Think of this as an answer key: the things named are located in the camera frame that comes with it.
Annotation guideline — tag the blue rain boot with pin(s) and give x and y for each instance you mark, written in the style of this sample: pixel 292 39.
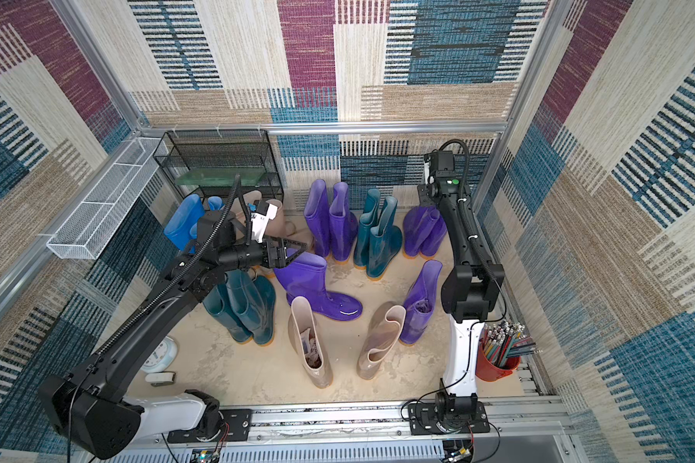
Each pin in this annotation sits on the blue rain boot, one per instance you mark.
pixel 185 217
pixel 214 203

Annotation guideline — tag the slim teal rain boot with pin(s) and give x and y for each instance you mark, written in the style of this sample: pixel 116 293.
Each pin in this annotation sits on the slim teal rain boot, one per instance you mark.
pixel 217 305

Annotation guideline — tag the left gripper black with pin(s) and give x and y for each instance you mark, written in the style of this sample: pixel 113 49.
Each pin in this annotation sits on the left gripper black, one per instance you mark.
pixel 281 253

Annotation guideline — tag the red pencil cup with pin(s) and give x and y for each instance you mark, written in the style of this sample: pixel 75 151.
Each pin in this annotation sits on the red pencil cup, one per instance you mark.
pixel 502 346

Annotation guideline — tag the beige slim rain boot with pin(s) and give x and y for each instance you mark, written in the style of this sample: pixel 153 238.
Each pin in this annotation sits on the beige slim rain boot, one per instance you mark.
pixel 279 226

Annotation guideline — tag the beige tall rain boot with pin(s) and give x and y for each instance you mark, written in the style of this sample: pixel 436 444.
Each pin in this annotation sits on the beige tall rain boot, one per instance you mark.
pixel 249 198

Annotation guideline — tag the beige short rain boot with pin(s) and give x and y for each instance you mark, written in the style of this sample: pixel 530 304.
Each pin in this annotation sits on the beige short rain boot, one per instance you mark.
pixel 304 336

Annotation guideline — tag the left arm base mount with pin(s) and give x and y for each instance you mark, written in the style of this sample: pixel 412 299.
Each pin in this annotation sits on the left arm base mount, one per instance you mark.
pixel 216 425

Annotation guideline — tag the large teal rain boot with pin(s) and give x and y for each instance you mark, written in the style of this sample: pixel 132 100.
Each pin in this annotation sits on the large teal rain boot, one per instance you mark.
pixel 253 303

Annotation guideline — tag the purple tall rain boot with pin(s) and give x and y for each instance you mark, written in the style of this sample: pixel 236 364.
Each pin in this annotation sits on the purple tall rain boot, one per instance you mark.
pixel 317 217

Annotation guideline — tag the white round alarm clock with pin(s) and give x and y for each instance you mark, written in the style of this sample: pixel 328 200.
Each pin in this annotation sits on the white round alarm clock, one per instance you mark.
pixel 162 357

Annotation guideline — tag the purple short rain boot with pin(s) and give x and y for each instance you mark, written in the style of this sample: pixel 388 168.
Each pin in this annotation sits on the purple short rain boot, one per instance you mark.
pixel 306 276

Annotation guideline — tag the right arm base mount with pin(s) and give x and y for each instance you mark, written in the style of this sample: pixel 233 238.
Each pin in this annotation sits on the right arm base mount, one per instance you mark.
pixel 446 414

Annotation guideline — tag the small white grey box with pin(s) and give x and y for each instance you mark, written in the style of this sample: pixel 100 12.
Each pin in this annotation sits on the small white grey box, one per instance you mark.
pixel 160 379

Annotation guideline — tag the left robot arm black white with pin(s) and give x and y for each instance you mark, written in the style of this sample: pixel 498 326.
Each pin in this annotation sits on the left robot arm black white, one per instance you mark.
pixel 89 405

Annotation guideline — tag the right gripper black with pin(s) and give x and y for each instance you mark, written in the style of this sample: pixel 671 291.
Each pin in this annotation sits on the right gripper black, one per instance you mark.
pixel 433 160

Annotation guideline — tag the white wire mesh basket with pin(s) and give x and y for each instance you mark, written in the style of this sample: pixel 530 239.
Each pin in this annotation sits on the white wire mesh basket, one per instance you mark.
pixel 92 224

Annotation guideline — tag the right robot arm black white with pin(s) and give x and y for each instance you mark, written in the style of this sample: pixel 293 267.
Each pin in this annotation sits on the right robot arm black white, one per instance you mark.
pixel 470 291

